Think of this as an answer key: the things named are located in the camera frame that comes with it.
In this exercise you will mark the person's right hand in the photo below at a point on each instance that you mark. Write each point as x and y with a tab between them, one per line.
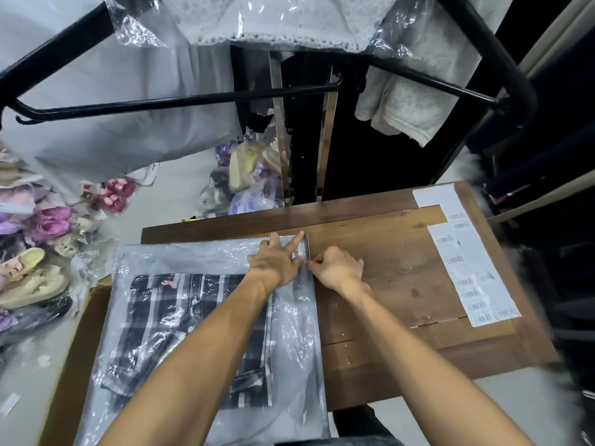
341	274

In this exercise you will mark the person's left hand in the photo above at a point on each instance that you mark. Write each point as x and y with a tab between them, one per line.
272	269

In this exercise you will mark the person's left middle finger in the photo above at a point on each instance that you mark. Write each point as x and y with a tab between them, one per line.
274	241

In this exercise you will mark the person's left thumb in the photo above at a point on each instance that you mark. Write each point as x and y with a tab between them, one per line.
301	270

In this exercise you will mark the person's right thumb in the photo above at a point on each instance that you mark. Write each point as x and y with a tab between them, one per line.
317	268

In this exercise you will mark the white barcode sticker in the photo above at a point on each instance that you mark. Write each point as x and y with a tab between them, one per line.
302	253

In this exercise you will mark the clear plastic garment bag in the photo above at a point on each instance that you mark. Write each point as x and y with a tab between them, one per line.
293	329

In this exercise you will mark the person's right forearm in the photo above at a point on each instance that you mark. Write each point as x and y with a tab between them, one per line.
418	362

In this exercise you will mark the heap of bagged shoes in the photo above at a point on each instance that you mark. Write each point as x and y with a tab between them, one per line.
246	176

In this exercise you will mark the brown wooden board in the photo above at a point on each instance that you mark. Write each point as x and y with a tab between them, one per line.
399	274

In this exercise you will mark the black white plaid shirt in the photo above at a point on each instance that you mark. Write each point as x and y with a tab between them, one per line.
158	311

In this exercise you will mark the blank white backing paper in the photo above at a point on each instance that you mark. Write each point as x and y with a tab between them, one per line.
437	202

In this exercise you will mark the white barcode label sheet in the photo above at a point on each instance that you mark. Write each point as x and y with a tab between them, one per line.
479	278

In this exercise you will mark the person's dark shorts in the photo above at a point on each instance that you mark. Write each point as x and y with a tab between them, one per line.
362	427

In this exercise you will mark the pink bagged shoes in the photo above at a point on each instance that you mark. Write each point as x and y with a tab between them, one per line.
116	192

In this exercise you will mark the black metal clothes rack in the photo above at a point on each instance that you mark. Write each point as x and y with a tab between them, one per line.
186	101

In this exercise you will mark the white fluffy trim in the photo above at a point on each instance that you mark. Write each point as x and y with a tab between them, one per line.
469	169

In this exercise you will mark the grey white hanging towel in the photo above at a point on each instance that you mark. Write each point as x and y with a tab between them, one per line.
409	106

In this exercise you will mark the large grey fabric sheet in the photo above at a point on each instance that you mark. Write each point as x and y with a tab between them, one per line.
116	134

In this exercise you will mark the white lace garment in plastic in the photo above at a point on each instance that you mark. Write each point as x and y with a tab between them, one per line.
279	18

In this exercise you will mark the brown cardboard box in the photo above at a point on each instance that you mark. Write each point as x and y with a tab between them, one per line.
76	348

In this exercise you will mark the pile of bagged slippers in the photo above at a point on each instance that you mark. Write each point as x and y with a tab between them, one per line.
37	255

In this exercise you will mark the beige wooden beam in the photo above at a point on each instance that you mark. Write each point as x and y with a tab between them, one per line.
544	197

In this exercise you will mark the dark hanging garments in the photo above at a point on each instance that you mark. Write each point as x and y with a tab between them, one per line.
548	134

